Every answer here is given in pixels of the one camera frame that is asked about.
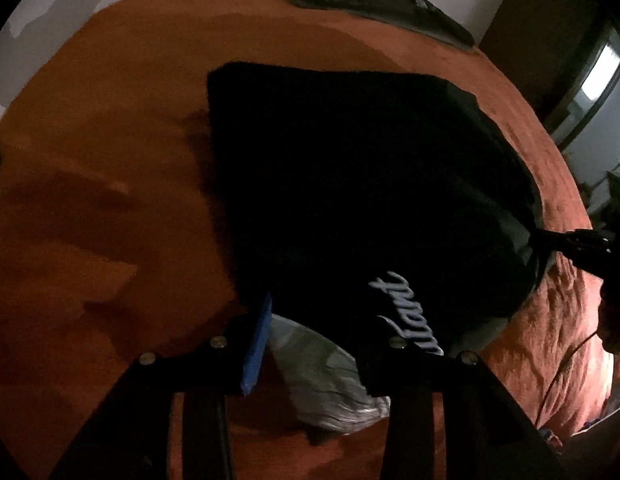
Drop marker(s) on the orange fleece blanket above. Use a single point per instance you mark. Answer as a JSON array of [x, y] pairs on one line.
[[115, 160]]

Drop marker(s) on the metal framed glass door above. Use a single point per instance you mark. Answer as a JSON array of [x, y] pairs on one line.
[[590, 90]]

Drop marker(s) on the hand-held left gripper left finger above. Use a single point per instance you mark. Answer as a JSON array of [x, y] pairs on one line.
[[257, 345]]

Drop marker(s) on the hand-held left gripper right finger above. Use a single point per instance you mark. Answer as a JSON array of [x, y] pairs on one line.
[[385, 377]]

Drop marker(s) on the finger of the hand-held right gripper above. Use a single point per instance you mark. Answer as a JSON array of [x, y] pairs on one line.
[[552, 241]]

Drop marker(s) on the person's right hand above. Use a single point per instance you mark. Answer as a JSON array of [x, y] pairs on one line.
[[614, 317]]

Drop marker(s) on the black printed garment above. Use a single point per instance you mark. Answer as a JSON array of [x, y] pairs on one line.
[[365, 185]]

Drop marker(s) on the brown wooden door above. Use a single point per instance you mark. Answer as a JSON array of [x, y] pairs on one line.
[[535, 35]]

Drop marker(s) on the grey folded cloth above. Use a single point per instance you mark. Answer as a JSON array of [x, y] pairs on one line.
[[330, 380]]

